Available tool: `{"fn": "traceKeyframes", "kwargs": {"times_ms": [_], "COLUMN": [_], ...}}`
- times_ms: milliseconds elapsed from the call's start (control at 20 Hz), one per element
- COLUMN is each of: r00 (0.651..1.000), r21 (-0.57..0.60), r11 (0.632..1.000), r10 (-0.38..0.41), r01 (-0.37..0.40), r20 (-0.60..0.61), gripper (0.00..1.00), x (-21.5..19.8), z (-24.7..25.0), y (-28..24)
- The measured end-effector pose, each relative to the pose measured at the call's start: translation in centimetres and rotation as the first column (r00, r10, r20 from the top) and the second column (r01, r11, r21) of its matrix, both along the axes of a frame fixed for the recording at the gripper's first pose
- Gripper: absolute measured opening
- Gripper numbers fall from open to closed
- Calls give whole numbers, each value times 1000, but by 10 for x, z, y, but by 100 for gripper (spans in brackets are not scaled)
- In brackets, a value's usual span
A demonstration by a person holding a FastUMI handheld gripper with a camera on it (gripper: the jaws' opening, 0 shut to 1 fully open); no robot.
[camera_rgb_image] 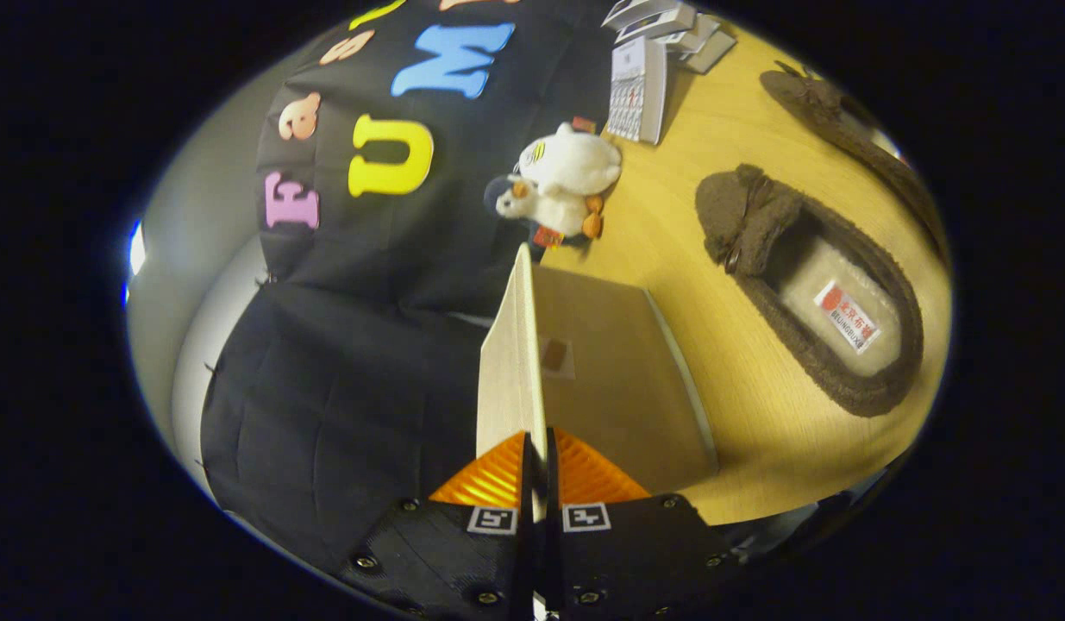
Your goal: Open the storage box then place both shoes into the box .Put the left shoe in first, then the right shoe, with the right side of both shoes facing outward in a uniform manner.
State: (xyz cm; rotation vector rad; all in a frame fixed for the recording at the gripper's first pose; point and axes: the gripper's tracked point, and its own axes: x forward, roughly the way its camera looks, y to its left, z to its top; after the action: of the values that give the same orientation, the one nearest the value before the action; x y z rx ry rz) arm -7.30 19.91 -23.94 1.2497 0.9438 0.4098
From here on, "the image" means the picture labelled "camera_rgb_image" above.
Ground grey penguin plush toy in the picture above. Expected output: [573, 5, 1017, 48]
[484, 175, 605, 251]

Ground dark grey book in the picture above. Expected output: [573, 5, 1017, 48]
[683, 30, 737, 74]

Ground white duck plush toy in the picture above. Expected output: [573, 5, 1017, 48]
[517, 122, 623, 198]

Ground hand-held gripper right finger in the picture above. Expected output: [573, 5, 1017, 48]
[545, 427, 744, 621]

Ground white book with blue picture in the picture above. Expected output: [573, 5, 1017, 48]
[617, 4, 699, 44]

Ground brown fuzzy shoe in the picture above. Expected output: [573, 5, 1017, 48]
[694, 164, 925, 418]
[759, 60, 951, 268]

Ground black backdrop cloth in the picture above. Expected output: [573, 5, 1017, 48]
[200, 0, 619, 553]

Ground patterned cover book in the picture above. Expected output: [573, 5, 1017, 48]
[605, 34, 668, 145]

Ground large ceiling light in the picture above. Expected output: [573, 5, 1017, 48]
[125, 217, 147, 307]

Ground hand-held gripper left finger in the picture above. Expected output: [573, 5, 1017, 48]
[338, 431, 537, 621]

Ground plain white book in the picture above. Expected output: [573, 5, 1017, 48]
[670, 13, 723, 54]

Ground beige fabric storage box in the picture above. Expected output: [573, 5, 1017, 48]
[476, 243, 720, 499]

